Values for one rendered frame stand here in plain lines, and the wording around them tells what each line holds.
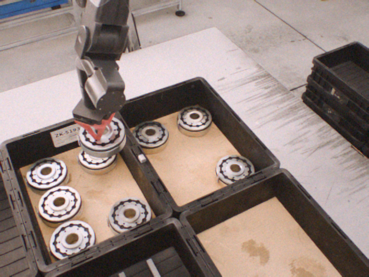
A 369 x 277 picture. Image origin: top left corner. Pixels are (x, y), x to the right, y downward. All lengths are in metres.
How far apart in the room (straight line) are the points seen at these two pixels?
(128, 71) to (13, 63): 1.52
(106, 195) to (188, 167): 0.23
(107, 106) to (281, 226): 0.54
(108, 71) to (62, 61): 2.24
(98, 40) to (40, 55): 2.34
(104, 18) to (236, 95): 0.90
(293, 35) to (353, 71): 1.18
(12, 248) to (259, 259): 0.57
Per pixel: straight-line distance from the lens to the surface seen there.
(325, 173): 1.36
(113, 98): 0.73
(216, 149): 1.16
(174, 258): 0.97
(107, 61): 0.77
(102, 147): 0.91
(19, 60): 3.07
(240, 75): 1.64
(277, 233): 1.03
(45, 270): 0.88
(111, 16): 0.73
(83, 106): 0.85
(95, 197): 1.07
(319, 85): 2.02
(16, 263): 1.03
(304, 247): 1.03
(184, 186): 1.08
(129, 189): 1.08
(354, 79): 2.13
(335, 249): 0.99
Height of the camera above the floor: 1.70
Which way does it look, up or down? 47 degrees down
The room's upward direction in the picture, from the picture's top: 1 degrees clockwise
